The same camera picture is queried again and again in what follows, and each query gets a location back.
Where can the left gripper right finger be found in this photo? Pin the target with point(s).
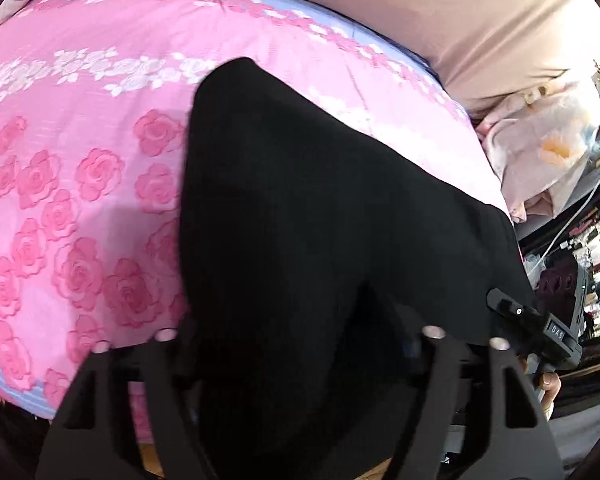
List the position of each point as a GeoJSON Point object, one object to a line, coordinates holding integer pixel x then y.
{"type": "Point", "coordinates": [506, 434]}

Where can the right hand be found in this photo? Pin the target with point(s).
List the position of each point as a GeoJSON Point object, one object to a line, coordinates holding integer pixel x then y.
{"type": "Point", "coordinates": [547, 383]}

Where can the pink rose bed sheet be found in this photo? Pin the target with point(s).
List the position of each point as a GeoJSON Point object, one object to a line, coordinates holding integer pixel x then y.
{"type": "Point", "coordinates": [94, 103]}

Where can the beige curtain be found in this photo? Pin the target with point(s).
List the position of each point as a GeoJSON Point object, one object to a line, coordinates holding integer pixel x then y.
{"type": "Point", "coordinates": [484, 50]}

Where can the black fleece-lined pants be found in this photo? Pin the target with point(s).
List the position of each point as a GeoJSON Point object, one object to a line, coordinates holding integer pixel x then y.
{"type": "Point", "coordinates": [311, 257]}

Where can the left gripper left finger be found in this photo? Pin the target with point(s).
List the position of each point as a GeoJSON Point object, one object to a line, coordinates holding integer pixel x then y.
{"type": "Point", "coordinates": [93, 434]}

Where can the floral pastel blanket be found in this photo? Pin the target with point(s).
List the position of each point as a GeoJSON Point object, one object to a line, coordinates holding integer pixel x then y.
{"type": "Point", "coordinates": [538, 142]}

